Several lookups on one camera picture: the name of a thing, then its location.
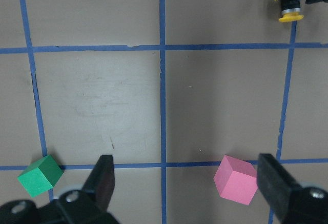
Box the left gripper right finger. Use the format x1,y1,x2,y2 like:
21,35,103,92
257,153,303,221

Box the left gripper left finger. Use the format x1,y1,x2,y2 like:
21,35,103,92
81,155,115,212

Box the green cube near arm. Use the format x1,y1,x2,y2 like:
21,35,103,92
17,155,63,197

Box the pink cube far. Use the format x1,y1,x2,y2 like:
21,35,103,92
213,155,258,206

